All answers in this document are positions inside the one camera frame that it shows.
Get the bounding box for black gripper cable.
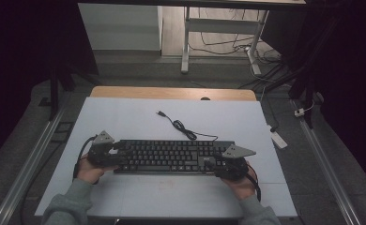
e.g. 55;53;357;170
72;134;98;181
245;170;263;203

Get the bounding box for white desk frame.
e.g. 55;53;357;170
180;6;269;75

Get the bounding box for white board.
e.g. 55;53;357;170
35;97;297;218

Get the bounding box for white power strip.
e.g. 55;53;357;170
267;125;288;149

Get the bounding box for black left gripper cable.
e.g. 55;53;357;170
72;134;98;181

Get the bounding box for person's right hand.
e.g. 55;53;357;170
222;167;258;201

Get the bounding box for black floor cables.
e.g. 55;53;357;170
189;7;282;64

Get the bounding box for black metal stand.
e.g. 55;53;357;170
259;0;344;129
48;62;100;121

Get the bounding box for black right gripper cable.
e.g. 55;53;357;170
245;170;263;203

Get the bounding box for aluminium rail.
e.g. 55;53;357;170
292;99;362;225
0;93;72;225

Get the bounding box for black keyboard cable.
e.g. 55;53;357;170
156;111;219;143

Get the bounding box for black computer keyboard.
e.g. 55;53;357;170
114;139;239;175

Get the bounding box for white cabinet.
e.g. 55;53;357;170
77;3;163;52

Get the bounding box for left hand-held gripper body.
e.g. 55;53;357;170
86;130;115;167

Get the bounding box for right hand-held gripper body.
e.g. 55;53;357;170
217;143;257;182

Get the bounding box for person's left hand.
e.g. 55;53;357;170
76;154;119;185

